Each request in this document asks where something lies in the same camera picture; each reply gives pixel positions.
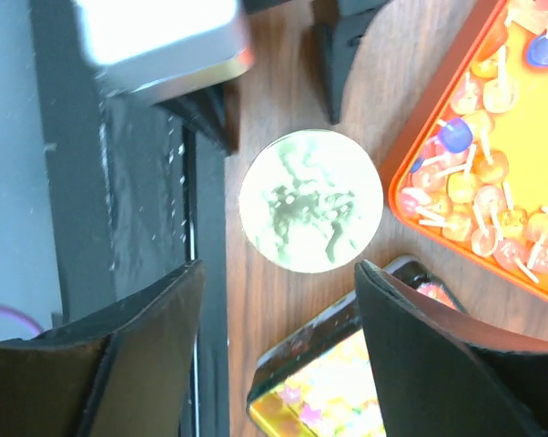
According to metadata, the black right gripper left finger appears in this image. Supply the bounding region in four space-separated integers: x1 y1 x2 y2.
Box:
0 261 205 436

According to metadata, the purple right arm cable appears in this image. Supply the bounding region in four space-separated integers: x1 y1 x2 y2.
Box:
0 303 44 338

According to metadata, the gold jar lid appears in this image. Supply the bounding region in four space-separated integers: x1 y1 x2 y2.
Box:
238 129 383 274

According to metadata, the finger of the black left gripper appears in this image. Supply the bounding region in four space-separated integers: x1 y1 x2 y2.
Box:
312 0 388 124
157 84 238 155

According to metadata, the orange box of candies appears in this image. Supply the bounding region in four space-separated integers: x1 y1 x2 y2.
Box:
383 1 548 301

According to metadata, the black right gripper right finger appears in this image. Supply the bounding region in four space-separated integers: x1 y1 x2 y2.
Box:
355 260 548 436

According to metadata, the tin of star candies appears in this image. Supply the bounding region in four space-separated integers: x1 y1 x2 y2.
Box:
246 255 466 437

